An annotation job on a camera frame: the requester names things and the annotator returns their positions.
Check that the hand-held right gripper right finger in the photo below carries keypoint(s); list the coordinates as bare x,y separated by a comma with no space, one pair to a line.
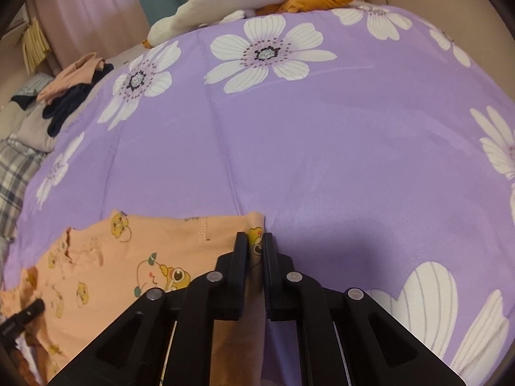
268,273

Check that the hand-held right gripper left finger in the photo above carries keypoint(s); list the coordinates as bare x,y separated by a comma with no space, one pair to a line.
240,273

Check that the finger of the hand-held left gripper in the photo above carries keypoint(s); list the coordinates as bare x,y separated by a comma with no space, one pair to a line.
24,317

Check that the peach cartoon print garment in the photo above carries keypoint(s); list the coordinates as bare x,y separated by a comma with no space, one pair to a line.
120,257

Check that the purple floral bedsheet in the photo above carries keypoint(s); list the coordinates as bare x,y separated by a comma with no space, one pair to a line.
322,148

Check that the plaid blanket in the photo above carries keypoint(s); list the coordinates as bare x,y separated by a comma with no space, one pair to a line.
18,177

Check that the grey cloth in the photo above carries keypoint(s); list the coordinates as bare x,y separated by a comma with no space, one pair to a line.
34,128

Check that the small dark cloth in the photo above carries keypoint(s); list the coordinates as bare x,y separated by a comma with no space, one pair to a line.
24,101

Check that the navy crumpled cloth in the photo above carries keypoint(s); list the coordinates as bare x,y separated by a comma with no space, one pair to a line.
70,104

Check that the blue-grey pillow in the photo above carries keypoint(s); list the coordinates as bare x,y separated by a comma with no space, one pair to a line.
38,84

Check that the peach folded cloth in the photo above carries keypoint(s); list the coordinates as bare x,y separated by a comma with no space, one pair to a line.
72,74

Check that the pink curtain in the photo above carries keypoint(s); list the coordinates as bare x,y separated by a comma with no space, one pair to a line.
92,8

